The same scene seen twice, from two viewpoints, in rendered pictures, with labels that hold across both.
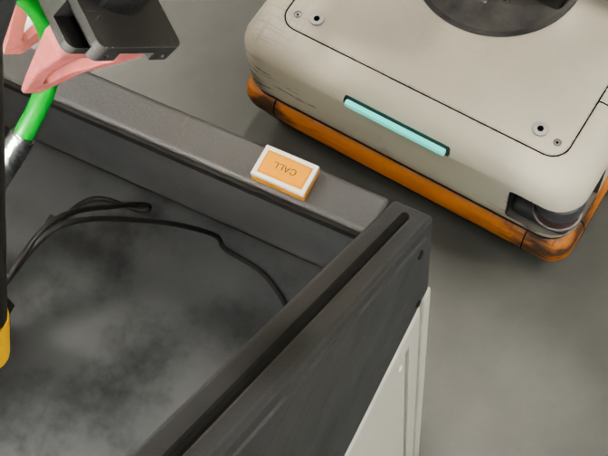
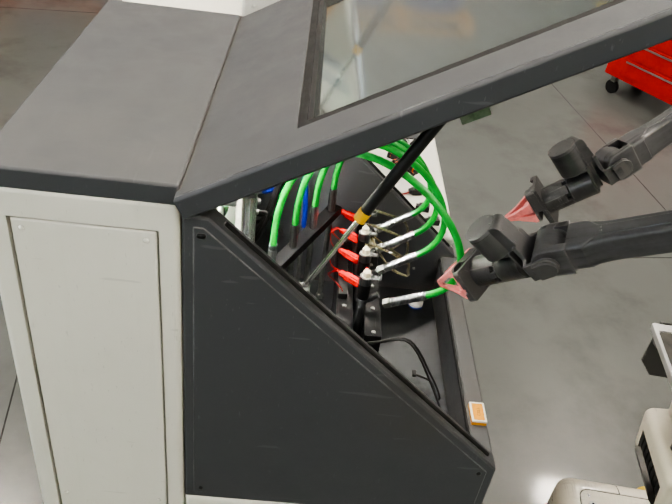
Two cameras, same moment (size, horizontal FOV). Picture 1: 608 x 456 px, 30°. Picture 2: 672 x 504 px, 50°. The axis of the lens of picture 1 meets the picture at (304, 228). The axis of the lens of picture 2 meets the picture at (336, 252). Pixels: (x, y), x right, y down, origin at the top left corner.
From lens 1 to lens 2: 0.74 m
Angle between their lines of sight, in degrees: 41
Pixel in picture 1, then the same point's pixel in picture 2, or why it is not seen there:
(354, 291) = (441, 419)
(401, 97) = not seen: outside the picture
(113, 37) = (462, 276)
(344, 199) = (481, 437)
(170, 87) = (521, 478)
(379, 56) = not seen: outside the picture
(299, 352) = (407, 390)
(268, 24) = (573, 484)
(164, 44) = (472, 295)
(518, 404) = not seen: outside the picture
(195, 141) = (469, 383)
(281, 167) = (478, 410)
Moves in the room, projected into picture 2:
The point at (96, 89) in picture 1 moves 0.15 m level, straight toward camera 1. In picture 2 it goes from (466, 348) to (430, 384)
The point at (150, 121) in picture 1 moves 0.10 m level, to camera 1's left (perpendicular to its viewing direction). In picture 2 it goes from (466, 367) to (435, 339)
